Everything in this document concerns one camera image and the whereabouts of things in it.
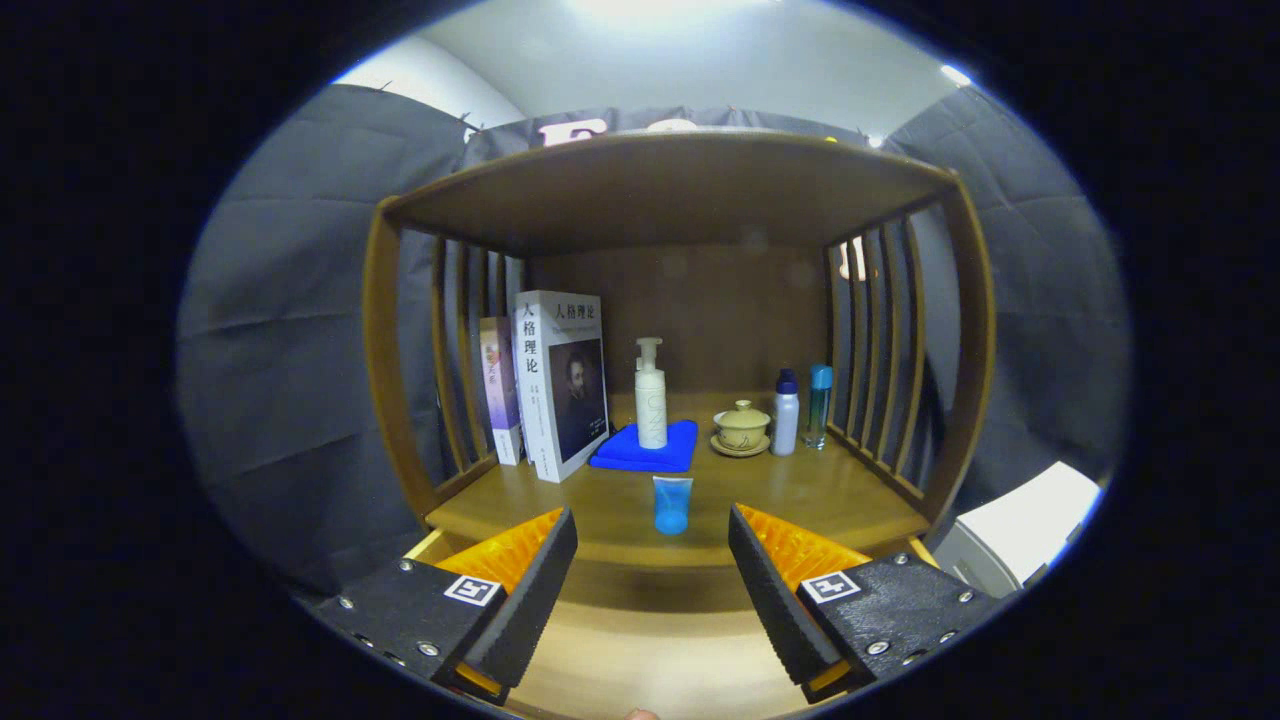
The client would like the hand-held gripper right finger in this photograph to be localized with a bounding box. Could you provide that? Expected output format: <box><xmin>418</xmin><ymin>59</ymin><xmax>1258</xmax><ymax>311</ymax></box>
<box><xmin>728</xmin><ymin>503</ymin><xmax>1006</xmax><ymax>703</ymax></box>

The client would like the white pump bottle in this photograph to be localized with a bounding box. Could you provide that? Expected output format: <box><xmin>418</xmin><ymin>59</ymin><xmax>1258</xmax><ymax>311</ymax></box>
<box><xmin>634</xmin><ymin>337</ymin><xmax>669</xmax><ymax>450</ymax></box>

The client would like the small blue tube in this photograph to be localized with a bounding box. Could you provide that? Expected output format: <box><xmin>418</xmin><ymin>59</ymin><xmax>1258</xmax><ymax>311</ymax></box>
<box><xmin>652</xmin><ymin>475</ymin><xmax>694</xmax><ymax>536</ymax></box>

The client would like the black backdrop cloth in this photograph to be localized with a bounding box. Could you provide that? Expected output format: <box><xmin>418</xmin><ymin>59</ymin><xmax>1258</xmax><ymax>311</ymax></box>
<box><xmin>178</xmin><ymin>83</ymin><xmax>1133</xmax><ymax>591</ymax></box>

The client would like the brown wooden cabinet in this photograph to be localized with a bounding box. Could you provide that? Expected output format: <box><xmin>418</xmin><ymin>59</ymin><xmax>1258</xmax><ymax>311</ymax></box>
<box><xmin>362</xmin><ymin>128</ymin><xmax>998</xmax><ymax>720</ymax></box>

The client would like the folded blue cloth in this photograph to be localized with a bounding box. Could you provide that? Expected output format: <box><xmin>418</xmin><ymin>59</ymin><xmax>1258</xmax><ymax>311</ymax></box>
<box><xmin>588</xmin><ymin>419</ymin><xmax>700</xmax><ymax>474</ymax></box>

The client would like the white book with portrait cover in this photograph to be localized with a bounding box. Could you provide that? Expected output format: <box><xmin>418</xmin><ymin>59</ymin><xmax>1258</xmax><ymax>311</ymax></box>
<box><xmin>513</xmin><ymin>290</ymin><xmax>611</xmax><ymax>484</ymax></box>

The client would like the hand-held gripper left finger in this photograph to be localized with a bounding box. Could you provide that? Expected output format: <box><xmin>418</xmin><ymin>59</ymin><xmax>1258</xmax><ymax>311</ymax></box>
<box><xmin>318</xmin><ymin>505</ymin><xmax>580</xmax><ymax>706</ymax></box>

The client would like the wooden countertop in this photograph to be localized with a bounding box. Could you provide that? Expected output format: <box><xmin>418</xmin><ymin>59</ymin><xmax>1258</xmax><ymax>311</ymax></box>
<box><xmin>425</xmin><ymin>392</ymin><xmax>931</xmax><ymax>571</ymax></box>

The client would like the white bottle with dark cap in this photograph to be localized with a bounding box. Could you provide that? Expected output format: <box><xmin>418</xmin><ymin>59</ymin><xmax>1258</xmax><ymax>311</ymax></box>
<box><xmin>772</xmin><ymin>368</ymin><xmax>801</xmax><ymax>457</ymax></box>

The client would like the white appliance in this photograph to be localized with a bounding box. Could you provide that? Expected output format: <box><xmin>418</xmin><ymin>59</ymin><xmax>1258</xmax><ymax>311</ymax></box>
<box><xmin>935</xmin><ymin>460</ymin><xmax>1104</xmax><ymax>599</ymax></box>

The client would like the clear bottle with teal cap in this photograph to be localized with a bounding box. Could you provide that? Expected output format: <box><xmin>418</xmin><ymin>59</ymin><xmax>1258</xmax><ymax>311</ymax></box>
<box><xmin>803</xmin><ymin>364</ymin><xmax>834</xmax><ymax>451</ymax></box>

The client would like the purple book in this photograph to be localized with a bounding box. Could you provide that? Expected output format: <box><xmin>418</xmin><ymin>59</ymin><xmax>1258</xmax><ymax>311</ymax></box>
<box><xmin>479</xmin><ymin>316</ymin><xmax>523</xmax><ymax>467</ymax></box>

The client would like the beige lidded teacup with saucer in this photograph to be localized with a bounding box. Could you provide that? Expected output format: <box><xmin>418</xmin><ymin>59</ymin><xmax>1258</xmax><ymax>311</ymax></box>
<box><xmin>710</xmin><ymin>400</ymin><xmax>773</xmax><ymax>458</ymax></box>

